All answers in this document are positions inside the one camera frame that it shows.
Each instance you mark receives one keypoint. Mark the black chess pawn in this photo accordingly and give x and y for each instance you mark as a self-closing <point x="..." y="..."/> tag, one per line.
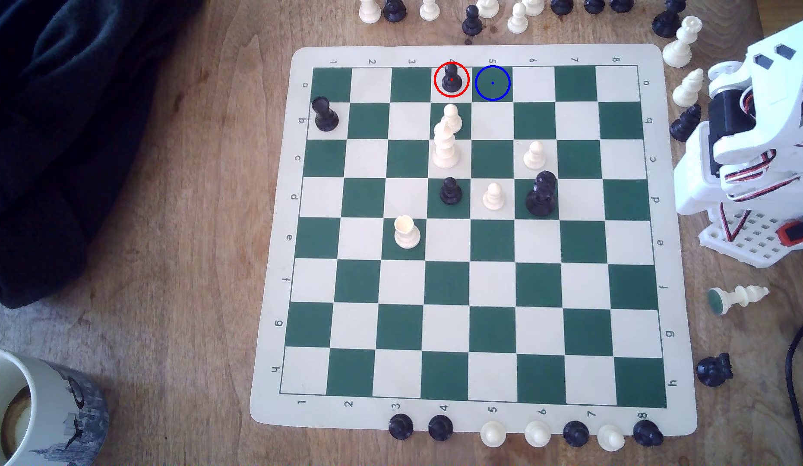
<point x="647" y="433"/>
<point x="472" y="23"/>
<point x="576" y="433"/>
<point x="450" y="193"/>
<point x="400" y="426"/>
<point x="451" y="81"/>
<point x="440" y="428"/>

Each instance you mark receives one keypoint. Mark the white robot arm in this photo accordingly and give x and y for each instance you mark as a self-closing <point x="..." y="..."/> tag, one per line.
<point x="738" y="149"/>

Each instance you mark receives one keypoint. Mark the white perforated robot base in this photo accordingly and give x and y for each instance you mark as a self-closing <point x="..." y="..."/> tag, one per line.
<point x="757" y="243"/>

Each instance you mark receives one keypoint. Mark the white chess rook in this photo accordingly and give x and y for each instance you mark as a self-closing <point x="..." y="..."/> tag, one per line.
<point x="406" y="234"/>

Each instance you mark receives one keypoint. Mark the white chess pawn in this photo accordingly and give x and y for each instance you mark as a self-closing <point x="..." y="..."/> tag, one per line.
<point x="611" y="438"/>
<point x="493" y="434"/>
<point x="537" y="433"/>
<point x="493" y="197"/>
<point x="535" y="156"/>
<point x="517" y="21"/>
<point x="451" y="115"/>

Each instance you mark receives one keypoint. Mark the black chess rook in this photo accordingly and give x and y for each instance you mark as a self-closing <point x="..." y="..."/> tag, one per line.
<point x="324" y="116"/>

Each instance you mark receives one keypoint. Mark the black chess queen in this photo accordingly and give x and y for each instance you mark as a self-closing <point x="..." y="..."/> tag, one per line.
<point x="541" y="197"/>

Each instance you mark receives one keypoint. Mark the green and cream chess mat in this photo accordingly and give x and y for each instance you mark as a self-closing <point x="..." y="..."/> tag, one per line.
<point x="583" y="241"/>

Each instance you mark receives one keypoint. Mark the black chess piece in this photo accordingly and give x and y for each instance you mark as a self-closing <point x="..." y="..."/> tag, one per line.
<point x="684" y="125"/>
<point x="394" y="9"/>
<point x="594" y="5"/>
<point x="561" y="5"/>
<point x="621" y="4"/>
<point x="667" y="22"/>

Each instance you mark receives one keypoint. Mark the white chess piece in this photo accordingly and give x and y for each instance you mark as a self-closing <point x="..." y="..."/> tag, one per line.
<point x="370" y="10"/>
<point x="430" y="8"/>

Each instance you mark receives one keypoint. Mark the white chess queen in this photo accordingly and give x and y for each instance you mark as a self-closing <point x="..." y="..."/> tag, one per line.
<point x="678" y="48"/>

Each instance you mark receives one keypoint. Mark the black chess knight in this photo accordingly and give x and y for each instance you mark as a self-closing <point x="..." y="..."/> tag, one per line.
<point x="712" y="370"/>

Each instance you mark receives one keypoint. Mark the white chess bishop green felt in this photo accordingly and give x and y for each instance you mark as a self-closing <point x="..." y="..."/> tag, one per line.
<point x="738" y="299"/>

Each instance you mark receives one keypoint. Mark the dark blue cloth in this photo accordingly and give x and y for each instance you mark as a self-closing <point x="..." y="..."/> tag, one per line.
<point x="52" y="129"/>

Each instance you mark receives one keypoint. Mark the white mug with skyline print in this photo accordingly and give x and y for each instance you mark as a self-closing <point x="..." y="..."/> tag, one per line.
<point x="65" y="414"/>

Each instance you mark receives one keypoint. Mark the red and black clamp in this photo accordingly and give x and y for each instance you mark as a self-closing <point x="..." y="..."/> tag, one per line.
<point x="796" y="233"/>

